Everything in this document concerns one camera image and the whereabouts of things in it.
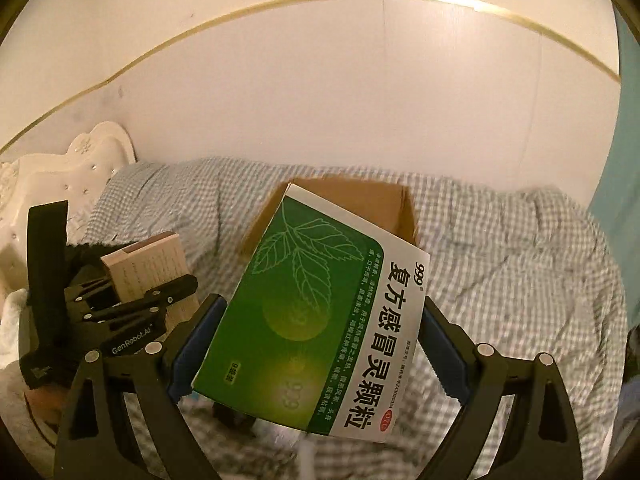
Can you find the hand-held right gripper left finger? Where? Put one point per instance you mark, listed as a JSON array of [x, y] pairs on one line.
[[201, 341]]

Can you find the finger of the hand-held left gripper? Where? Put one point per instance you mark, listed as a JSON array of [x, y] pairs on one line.
[[172, 289], [135, 332]]

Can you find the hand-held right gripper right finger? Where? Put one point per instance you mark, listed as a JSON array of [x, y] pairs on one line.
[[446, 355]]

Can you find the beige paper box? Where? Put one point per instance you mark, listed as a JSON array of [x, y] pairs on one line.
[[145, 260]]

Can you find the green medicine box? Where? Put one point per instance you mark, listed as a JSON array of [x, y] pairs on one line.
[[280, 320]]

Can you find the brown cardboard box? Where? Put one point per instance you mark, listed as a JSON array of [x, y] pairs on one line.
[[350, 195]]

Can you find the person's left forearm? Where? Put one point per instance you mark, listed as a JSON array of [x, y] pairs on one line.
[[45, 405]]

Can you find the white fluffy cloth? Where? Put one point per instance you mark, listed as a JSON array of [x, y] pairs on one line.
[[12, 325]]

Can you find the grey checked blanket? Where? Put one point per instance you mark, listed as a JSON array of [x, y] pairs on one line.
[[500, 285]]

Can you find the cream tufted headboard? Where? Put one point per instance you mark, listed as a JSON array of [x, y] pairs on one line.
[[90, 160]]

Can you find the teal curtain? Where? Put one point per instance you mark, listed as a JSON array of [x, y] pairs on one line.
[[620, 160]]

